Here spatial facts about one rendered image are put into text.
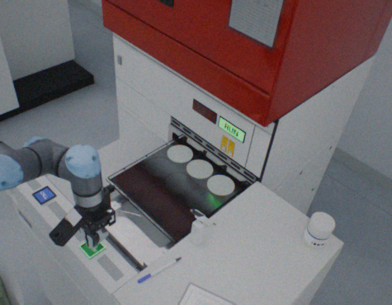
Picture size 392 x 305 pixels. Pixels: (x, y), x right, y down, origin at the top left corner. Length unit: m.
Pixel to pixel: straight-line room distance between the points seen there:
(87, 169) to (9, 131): 2.28
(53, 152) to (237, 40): 0.57
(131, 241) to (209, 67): 0.60
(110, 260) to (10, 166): 0.44
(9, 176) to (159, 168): 0.73
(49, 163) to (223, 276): 0.56
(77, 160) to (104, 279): 0.38
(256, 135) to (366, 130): 1.69
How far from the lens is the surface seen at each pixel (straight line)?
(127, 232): 1.33
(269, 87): 1.14
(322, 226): 1.22
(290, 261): 1.24
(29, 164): 0.92
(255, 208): 1.33
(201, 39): 1.26
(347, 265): 2.54
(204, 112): 1.44
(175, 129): 1.60
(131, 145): 1.70
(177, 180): 1.45
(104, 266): 1.18
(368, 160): 3.03
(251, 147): 1.35
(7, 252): 2.47
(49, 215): 1.31
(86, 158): 0.92
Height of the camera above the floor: 1.96
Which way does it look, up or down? 43 degrees down
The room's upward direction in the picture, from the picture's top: 7 degrees clockwise
